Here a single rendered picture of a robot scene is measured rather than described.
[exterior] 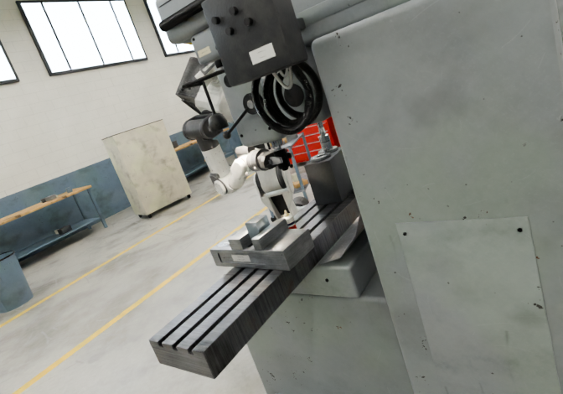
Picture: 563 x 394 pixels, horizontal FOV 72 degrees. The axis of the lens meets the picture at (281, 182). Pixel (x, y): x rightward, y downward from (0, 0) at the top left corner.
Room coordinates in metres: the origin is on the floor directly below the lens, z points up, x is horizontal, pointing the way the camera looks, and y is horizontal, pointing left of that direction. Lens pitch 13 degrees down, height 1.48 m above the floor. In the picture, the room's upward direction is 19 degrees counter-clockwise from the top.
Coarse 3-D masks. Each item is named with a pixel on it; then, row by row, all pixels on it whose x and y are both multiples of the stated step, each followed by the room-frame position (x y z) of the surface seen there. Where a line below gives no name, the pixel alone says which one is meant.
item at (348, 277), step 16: (352, 224) 1.47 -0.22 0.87; (368, 240) 1.29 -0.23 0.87; (352, 256) 1.21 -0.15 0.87; (368, 256) 1.24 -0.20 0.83; (320, 272) 1.21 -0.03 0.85; (336, 272) 1.17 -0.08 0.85; (352, 272) 1.15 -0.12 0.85; (368, 272) 1.22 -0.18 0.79; (304, 288) 1.27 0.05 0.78; (320, 288) 1.23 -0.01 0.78; (336, 288) 1.19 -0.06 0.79; (352, 288) 1.15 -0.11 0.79
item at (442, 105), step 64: (448, 0) 0.81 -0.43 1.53; (512, 0) 0.74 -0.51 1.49; (320, 64) 1.00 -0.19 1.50; (384, 64) 0.90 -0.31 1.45; (448, 64) 0.82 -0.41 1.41; (512, 64) 0.75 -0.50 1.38; (384, 128) 0.93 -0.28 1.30; (448, 128) 0.84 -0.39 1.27; (512, 128) 0.76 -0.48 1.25; (384, 192) 0.96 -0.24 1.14; (448, 192) 0.86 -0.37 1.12; (512, 192) 0.78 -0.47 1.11; (384, 256) 0.99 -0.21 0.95; (448, 256) 0.88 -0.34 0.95; (512, 256) 0.79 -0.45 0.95; (448, 320) 0.90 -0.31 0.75; (512, 320) 0.81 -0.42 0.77; (448, 384) 0.93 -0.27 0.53; (512, 384) 0.83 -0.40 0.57
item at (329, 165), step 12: (324, 156) 1.58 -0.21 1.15; (336, 156) 1.61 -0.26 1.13; (312, 168) 1.58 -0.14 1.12; (324, 168) 1.56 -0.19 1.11; (336, 168) 1.58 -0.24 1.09; (312, 180) 1.59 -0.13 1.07; (324, 180) 1.57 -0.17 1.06; (336, 180) 1.55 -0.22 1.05; (348, 180) 1.66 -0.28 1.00; (312, 192) 1.60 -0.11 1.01; (324, 192) 1.57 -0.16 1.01; (336, 192) 1.55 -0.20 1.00; (348, 192) 1.62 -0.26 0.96; (324, 204) 1.58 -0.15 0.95
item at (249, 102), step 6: (246, 96) 1.30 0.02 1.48; (246, 102) 1.30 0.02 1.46; (252, 102) 1.29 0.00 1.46; (246, 108) 1.31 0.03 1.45; (252, 108) 1.29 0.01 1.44; (252, 114) 1.30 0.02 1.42; (240, 120) 1.34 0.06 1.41; (234, 126) 1.36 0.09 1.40; (228, 132) 1.38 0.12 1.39; (228, 138) 1.39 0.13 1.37
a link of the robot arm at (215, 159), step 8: (208, 152) 1.76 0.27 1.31; (216, 152) 1.77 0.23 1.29; (208, 160) 1.78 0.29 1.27; (216, 160) 1.77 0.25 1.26; (224, 160) 1.80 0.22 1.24; (216, 168) 1.78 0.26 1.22; (224, 168) 1.79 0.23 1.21; (216, 176) 1.78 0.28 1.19; (216, 184) 1.78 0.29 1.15; (224, 184) 1.76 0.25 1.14; (224, 192) 1.76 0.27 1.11
